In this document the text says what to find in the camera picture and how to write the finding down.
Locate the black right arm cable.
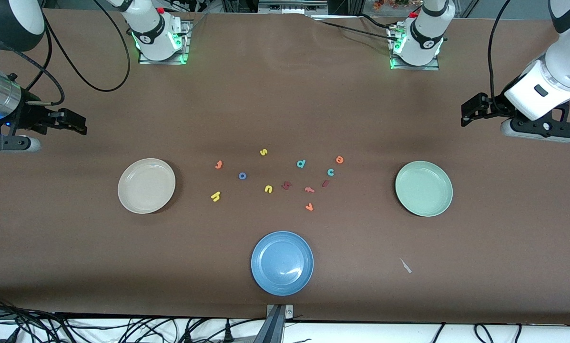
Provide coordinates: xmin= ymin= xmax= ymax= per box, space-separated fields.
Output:
xmin=0 ymin=0 xmax=131 ymax=105

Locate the metal camera bracket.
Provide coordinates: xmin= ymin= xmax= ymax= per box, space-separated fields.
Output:
xmin=266 ymin=304 xmax=295 ymax=319

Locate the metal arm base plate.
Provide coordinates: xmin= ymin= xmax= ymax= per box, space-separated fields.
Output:
xmin=387 ymin=24 xmax=441 ymax=71
xmin=137 ymin=19 xmax=193 ymax=65

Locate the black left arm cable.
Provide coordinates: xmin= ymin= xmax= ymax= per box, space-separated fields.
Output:
xmin=488 ymin=0 xmax=512 ymax=112

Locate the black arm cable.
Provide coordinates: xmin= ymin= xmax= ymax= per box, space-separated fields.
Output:
xmin=488 ymin=0 xmax=512 ymax=112
xmin=0 ymin=0 xmax=131 ymax=105

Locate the orange decoration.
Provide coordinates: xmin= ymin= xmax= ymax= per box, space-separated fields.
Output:
xmin=373 ymin=0 xmax=410 ymax=11

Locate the brown table mat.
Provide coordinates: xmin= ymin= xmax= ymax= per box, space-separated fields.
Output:
xmin=0 ymin=9 xmax=570 ymax=325

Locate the aluminium frame piece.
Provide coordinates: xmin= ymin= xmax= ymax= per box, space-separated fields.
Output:
xmin=257 ymin=0 xmax=329 ymax=16

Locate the grey camera pole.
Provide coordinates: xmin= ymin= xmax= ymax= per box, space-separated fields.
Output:
xmin=254 ymin=305 xmax=286 ymax=343

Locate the green plate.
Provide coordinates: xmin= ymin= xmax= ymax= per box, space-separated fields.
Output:
xmin=395 ymin=161 xmax=454 ymax=218

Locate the beige brown plate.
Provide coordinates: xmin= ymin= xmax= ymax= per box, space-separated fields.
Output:
xmin=117 ymin=158 xmax=176 ymax=214

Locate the blue plate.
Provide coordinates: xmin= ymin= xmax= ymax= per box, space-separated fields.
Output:
xmin=251 ymin=231 xmax=315 ymax=296

